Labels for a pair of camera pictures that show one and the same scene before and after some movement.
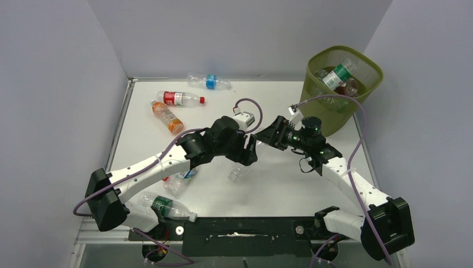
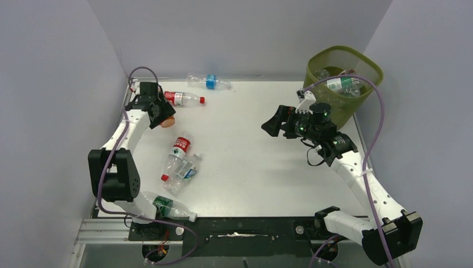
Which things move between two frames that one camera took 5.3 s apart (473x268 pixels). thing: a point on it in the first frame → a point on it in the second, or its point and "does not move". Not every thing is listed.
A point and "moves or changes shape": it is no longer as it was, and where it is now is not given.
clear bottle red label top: (180, 99) does not move
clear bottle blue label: (208, 81) does not move
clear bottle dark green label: (167, 207) does not move
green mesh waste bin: (338, 71) does not move
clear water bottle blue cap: (321, 73) does not move
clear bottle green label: (342, 72) → (348, 81)
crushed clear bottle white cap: (175, 184) does not move
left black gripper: (240, 156) → (167, 111)
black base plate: (283, 237) does not move
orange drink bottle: (162, 113) moves or changes shape
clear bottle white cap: (237, 171) → (351, 90)
